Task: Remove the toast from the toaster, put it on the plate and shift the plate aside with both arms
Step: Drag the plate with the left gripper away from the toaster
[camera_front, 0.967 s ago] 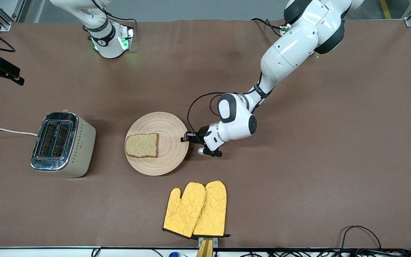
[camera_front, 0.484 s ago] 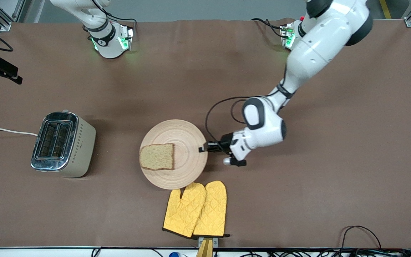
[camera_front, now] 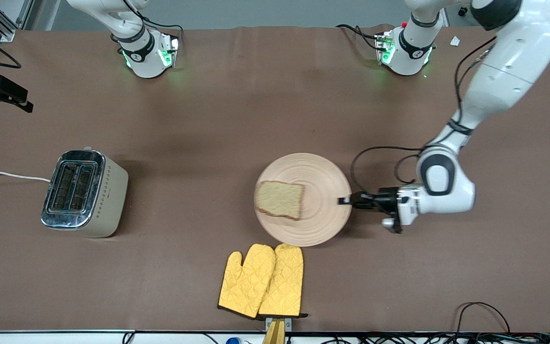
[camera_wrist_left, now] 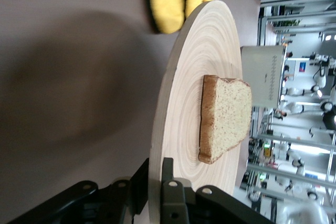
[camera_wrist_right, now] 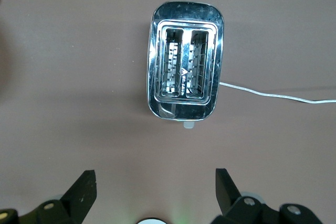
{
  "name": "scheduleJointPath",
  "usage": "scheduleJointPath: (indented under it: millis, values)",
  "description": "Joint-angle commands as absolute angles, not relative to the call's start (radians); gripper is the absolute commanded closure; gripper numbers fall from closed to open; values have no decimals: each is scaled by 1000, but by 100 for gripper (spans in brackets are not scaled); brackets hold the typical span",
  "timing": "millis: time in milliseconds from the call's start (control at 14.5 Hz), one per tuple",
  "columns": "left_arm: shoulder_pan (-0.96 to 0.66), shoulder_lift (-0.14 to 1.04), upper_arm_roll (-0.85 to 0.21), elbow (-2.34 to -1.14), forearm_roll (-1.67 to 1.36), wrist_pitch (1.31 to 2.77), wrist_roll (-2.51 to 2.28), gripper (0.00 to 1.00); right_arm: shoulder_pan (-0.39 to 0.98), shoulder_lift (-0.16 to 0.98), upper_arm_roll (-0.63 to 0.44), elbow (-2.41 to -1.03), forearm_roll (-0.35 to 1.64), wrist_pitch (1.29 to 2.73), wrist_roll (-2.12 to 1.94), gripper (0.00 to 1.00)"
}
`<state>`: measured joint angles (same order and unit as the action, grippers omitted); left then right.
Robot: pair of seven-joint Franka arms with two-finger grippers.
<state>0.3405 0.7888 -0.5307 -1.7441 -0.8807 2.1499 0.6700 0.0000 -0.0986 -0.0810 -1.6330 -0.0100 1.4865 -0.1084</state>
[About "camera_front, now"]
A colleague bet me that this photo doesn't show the round wooden plate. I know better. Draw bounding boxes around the round wooden plate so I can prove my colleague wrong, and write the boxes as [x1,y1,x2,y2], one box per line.
[254,153,352,247]

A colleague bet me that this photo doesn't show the brown toast slice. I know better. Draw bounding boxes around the brown toast slice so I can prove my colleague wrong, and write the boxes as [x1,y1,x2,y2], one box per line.
[255,181,305,220]

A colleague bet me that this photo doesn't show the yellow quilted oven mitt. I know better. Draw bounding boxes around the yellow quilted oven mitt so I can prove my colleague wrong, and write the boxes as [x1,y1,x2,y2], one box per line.
[218,244,276,320]
[258,243,308,318]

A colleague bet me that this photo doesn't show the beige chrome toaster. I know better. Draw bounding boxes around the beige chrome toaster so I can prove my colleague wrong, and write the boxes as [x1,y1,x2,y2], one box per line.
[41,147,129,238]

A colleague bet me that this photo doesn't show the brown table cover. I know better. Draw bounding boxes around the brown table cover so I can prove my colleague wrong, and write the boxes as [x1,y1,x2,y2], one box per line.
[0,25,550,333]

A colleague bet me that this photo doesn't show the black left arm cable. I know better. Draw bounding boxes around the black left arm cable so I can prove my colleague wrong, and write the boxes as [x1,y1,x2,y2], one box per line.
[350,36,497,196]

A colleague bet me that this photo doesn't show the aluminium frame profile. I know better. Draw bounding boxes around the aluminium frame profile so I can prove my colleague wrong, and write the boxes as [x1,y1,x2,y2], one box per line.
[0,0,34,43]

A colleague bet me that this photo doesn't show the white toaster power cord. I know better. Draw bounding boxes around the white toaster power cord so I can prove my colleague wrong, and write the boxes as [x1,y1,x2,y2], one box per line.
[0,171,51,183]

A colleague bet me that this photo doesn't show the black looped cable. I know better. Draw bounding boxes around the black looped cable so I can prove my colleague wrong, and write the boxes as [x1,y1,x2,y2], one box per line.
[455,301,511,335]

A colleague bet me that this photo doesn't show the black cable bundle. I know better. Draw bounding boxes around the black cable bundle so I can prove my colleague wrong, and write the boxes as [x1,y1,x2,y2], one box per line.
[320,332,550,344]

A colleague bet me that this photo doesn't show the black base power cable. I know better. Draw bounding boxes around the black base power cable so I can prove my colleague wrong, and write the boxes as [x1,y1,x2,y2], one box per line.
[336,24,383,51]
[121,0,185,36]

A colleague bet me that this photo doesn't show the yellow wooden camera mount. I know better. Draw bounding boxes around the yellow wooden camera mount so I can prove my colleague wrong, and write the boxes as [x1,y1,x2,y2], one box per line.
[262,317,293,344]

